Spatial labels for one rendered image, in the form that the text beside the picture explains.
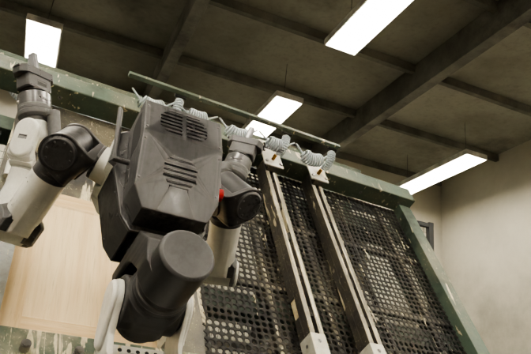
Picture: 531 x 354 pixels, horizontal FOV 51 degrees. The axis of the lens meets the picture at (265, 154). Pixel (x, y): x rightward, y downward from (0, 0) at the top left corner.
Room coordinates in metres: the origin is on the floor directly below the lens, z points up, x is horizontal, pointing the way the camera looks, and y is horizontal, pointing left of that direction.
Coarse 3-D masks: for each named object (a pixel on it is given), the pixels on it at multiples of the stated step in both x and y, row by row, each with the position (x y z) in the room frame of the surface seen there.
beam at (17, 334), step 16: (0, 336) 1.47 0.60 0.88; (16, 336) 1.49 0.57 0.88; (32, 336) 1.51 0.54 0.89; (48, 336) 1.53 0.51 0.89; (64, 336) 1.56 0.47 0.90; (0, 352) 1.46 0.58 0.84; (16, 352) 1.47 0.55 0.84; (32, 352) 1.49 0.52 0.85; (48, 352) 1.51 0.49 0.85; (64, 352) 1.53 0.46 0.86
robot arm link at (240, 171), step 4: (224, 164) 1.62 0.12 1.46; (228, 164) 1.62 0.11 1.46; (232, 164) 1.64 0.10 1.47; (236, 164) 1.64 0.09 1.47; (228, 168) 1.62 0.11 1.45; (232, 168) 1.64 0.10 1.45; (236, 168) 1.64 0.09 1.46; (240, 168) 1.64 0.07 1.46; (244, 168) 1.65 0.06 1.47; (236, 172) 1.64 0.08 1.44; (240, 172) 1.64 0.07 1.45; (244, 172) 1.65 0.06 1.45; (240, 176) 1.65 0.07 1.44; (244, 176) 1.66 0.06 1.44; (244, 180) 1.68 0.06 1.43
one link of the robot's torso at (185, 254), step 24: (144, 240) 1.10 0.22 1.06; (168, 240) 1.04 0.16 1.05; (192, 240) 1.07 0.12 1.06; (120, 264) 1.24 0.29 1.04; (144, 264) 1.08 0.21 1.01; (168, 264) 1.02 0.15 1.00; (192, 264) 1.05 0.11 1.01; (144, 288) 1.10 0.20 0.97; (168, 288) 1.06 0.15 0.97; (192, 288) 1.07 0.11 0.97; (168, 312) 1.14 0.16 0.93
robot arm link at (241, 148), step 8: (232, 136) 1.68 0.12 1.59; (240, 136) 1.68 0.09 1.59; (232, 144) 1.68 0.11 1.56; (240, 144) 1.68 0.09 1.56; (248, 144) 1.68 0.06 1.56; (256, 144) 1.67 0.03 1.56; (232, 152) 1.66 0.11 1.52; (240, 152) 1.66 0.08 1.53; (248, 152) 1.67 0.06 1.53; (256, 152) 1.70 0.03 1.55; (224, 160) 1.67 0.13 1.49; (232, 160) 1.64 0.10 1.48; (240, 160) 1.64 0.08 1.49; (248, 160) 1.66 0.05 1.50; (248, 168) 1.67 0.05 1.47
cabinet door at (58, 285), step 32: (64, 224) 1.77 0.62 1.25; (96, 224) 1.83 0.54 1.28; (32, 256) 1.66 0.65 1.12; (64, 256) 1.71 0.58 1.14; (96, 256) 1.77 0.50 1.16; (32, 288) 1.62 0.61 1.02; (64, 288) 1.66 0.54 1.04; (96, 288) 1.72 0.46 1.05; (0, 320) 1.53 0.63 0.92; (32, 320) 1.57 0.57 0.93; (64, 320) 1.62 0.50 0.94; (96, 320) 1.67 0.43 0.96
